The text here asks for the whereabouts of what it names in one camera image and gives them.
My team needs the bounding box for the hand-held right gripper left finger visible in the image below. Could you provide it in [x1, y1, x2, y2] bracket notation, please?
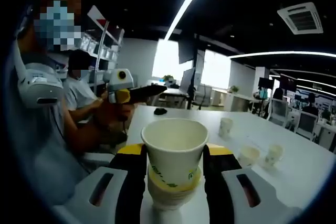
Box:
[54, 143, 147, 224]

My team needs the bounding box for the person's left hand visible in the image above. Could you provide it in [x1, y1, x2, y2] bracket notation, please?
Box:
[94, 100, 136, 129]

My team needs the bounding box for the white office chair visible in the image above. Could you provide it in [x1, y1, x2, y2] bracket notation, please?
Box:
[295, 111, 320, 141]
[267, 98, 289, 122]

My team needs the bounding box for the black device cable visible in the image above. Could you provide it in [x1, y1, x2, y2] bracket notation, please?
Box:
[49, 104, 92, 176]

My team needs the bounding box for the white storage shelf rack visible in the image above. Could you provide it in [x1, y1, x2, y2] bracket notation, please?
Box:
[80, 5, 125, 78]

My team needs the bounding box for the black display stand pole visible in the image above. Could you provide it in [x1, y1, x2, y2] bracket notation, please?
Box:
[193, 34, 200, 109]

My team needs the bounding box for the large dark display screen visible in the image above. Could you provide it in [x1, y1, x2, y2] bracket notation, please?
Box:
[178, 37, 201, 65]

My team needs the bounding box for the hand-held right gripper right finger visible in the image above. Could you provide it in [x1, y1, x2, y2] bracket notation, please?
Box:
[202, 143, 302, 224]

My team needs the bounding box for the printed white paper cup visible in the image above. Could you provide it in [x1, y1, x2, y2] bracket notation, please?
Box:
[141, 118, 209, 188]
[237, 145, 261, 168]
[264, 144, 285, 167]
[219, 117, 234, 137]

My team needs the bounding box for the white ceiling air conditioner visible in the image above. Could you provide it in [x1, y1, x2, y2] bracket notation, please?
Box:
[277, 2, 324, 35]

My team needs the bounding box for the white table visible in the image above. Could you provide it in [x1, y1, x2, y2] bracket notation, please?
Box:
[123, 104, 336, 224]

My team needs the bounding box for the dark red hanging display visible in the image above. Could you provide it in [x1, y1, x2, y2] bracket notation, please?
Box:
[279, 74, 299, 91]

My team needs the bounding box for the small black monitor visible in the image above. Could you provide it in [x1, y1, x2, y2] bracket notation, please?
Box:
[258, 77, 271, 90]

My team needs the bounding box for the white chest device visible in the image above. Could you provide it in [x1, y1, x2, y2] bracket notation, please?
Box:
[17, 62, 65, 109]

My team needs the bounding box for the long white ceiling light strip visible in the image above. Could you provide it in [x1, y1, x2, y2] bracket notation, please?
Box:
[165, 0, 215, 40]

